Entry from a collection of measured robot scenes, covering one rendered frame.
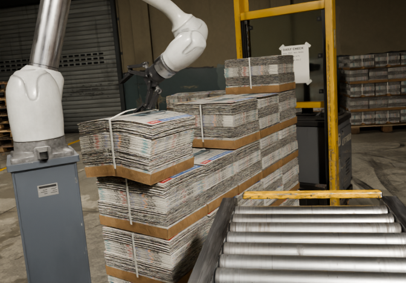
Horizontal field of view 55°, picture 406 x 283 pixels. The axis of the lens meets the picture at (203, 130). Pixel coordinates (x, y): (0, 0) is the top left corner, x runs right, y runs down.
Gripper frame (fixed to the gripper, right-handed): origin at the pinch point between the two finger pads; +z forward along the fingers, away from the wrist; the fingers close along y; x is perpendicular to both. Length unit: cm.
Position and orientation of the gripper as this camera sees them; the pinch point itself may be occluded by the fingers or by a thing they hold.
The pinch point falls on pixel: (129, 95)
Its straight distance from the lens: 165.0
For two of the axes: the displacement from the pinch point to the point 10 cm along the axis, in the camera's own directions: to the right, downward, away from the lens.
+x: 5.4, -1.7, 8.2
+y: 4.6, 8.8, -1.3
